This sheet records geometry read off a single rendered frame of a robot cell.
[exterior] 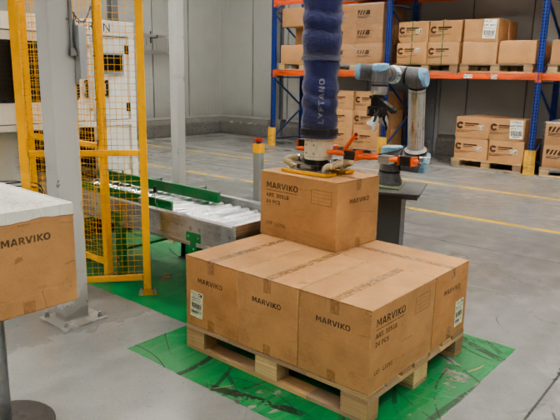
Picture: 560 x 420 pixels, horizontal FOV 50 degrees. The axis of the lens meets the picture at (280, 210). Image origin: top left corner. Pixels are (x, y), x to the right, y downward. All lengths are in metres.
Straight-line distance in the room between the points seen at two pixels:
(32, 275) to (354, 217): 1.83
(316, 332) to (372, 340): 0.29
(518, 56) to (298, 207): 7.53
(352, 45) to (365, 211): 8.53
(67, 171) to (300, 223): 1.40
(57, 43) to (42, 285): 1.65
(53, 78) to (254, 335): 1.81
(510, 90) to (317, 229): 8.89
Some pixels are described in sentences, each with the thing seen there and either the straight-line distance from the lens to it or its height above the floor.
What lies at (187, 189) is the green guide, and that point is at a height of 0.61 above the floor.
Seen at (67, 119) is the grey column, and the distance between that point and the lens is 3.74.
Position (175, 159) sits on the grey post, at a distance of 7.06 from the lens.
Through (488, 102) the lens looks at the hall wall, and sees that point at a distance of 12.17.
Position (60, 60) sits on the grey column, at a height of 1.57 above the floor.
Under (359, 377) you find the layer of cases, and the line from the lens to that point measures 2.79.
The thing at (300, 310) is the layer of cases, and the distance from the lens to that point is 2.87.
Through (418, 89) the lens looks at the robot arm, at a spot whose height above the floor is 1.44.
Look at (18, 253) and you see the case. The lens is 2.42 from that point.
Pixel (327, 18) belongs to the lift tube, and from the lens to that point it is 3.52.
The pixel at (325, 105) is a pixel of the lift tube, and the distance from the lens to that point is 3.52.
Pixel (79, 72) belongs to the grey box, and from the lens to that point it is 3.73.
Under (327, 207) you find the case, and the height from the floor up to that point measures 0.80.
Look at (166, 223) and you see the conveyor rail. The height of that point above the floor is 0.51.
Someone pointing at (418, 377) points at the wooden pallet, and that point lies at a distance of 3.23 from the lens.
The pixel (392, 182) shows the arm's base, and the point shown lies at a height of 0.80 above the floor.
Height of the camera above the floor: 1.52
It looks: 13 degrees down
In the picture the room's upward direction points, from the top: 1 degrees clockwise
